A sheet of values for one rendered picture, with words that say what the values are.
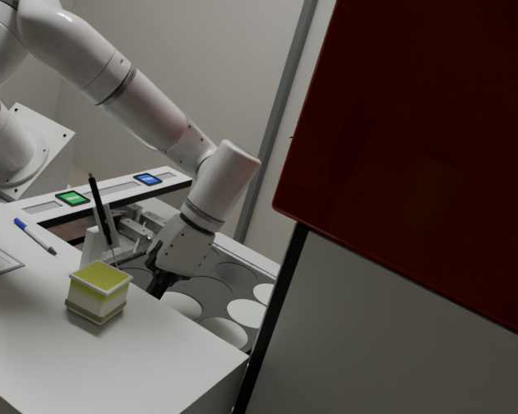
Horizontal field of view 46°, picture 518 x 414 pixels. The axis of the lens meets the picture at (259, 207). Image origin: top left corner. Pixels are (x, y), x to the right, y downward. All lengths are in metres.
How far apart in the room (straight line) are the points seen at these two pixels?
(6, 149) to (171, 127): 0.70
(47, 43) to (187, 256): 0.44
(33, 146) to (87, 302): 0.77
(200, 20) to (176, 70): 0.31
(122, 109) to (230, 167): 0.22
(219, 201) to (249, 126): 2.07
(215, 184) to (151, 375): 0.35
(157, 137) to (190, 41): 2.39
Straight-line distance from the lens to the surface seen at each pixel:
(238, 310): 1.27
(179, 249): 1.12
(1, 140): 1.61
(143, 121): 1.01
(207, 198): 1.09
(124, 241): 1.46
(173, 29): 3.47
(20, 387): 0.90
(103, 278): 1.02
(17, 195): 1.67
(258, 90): 3.10
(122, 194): 1.50
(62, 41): 0.97
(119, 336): 1.01
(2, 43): 1.09
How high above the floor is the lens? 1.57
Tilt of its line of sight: 22 degrees down
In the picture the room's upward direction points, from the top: 17 degrees clockwise
